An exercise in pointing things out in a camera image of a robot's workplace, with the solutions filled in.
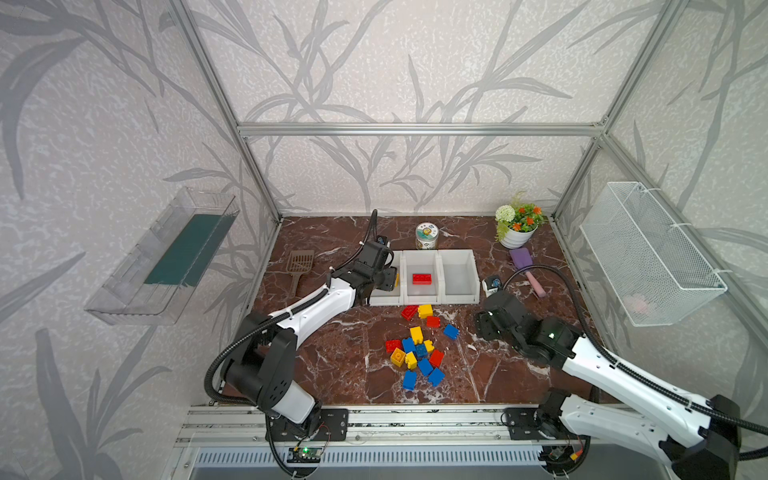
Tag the red lego pile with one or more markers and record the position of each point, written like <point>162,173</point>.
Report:
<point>436,357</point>
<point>392,345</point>

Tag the blue lego bottom left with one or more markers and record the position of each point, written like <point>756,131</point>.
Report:
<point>409,380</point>

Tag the blue lego centre pile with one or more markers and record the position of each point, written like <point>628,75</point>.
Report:
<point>408,345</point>

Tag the brown slotted scoop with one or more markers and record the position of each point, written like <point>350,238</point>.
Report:
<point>300,262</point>

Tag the aluminium front rail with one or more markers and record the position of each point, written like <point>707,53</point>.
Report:
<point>369,425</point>

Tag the long red lego brick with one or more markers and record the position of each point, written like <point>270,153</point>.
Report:
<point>409,312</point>

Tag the clear plastic wall tray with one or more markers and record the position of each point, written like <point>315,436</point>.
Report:
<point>124,298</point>

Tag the blue lego bottom right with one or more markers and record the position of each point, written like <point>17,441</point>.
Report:
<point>435,377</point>

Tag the purple and pink scoop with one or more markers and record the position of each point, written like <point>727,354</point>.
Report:
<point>522,260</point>

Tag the yellow lego centre pile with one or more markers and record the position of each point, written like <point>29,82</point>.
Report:
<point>416,335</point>

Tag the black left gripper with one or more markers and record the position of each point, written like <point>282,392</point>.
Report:
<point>390,277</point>

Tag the white wire mesh basket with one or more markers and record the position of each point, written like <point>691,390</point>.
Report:
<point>659,276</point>

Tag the white three-compartment bin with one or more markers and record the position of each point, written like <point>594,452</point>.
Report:
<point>454,273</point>

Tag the small labelled tin can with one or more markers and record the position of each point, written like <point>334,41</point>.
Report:
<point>427,236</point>

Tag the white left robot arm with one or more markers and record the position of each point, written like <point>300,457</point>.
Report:
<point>258,367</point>

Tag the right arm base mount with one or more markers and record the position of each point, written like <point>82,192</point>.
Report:
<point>527,423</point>

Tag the white pot with flowers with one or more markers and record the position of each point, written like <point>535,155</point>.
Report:
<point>517,221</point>

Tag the small yellow lego brick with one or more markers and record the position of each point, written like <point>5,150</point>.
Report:
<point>411,361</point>

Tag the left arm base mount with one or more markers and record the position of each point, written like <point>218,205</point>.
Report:
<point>322,424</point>

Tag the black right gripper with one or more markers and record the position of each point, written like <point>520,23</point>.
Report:
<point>482,326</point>

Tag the blue lego pile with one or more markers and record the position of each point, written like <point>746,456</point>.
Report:
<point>408,345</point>
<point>425,367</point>

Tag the blue lego lower pile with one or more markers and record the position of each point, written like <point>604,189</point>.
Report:
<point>425,367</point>

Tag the small blue lego plate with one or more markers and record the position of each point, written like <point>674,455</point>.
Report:
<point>421,351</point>

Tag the green mat in tray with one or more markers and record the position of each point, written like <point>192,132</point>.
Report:
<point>189,255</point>

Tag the blue lego brick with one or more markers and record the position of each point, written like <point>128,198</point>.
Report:
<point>451,332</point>

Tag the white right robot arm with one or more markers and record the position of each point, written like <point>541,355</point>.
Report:
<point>697,438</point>

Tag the large yellow lego brick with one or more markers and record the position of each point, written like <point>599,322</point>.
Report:
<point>398,358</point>

